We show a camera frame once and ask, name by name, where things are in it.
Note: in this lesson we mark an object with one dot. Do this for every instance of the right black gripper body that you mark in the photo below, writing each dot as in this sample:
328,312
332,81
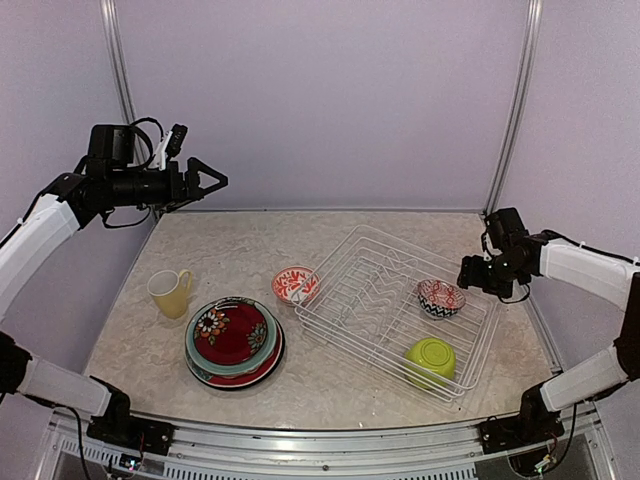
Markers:
496,279

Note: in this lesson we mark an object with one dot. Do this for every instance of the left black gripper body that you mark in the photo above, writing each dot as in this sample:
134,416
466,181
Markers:
163,192

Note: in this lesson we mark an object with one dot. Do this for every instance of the blue white patterned cup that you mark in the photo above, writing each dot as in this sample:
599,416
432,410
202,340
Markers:
438,299

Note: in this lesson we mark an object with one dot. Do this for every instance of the white wire dish rack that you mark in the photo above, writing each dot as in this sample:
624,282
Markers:
363,300

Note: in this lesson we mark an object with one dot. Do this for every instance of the yellow mug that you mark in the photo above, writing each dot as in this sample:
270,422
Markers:
170,290

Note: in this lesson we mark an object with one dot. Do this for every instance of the lime green bowl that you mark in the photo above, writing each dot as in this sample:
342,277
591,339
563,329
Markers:
430,363

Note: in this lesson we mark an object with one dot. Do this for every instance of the white red patterned bowl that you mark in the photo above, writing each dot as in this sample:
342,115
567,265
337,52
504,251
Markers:
296,285

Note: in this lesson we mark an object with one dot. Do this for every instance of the light teal floral plate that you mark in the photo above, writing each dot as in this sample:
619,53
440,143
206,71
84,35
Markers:
248,366

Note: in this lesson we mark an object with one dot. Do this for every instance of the pink scalloped plate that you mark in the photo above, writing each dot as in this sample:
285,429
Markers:
270,365

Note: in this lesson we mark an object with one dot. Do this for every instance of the black rimmed beige plate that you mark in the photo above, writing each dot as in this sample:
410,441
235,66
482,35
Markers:
246,380

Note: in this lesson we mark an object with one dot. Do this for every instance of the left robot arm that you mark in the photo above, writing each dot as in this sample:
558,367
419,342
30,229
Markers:
120,169

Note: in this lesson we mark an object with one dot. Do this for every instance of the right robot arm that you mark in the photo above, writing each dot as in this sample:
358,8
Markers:
513,256

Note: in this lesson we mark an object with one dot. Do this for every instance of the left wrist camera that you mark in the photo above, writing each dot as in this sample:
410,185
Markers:
169,147

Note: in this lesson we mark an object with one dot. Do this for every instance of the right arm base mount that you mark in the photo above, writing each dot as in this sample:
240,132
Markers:
512,432

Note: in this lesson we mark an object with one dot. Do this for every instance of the left aluminium corner post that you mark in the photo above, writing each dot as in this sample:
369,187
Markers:
115,50

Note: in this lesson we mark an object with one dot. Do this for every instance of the aluminium corner post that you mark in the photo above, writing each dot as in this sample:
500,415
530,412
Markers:
518,104
115,50

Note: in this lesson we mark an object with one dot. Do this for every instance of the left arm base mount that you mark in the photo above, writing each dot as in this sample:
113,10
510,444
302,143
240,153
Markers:
135,433

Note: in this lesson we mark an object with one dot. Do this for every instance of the aluminium front rail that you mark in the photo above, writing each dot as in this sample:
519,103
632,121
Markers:
213,451

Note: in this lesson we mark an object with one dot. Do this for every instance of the right aluminium corner post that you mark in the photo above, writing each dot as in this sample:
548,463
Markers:
518,104

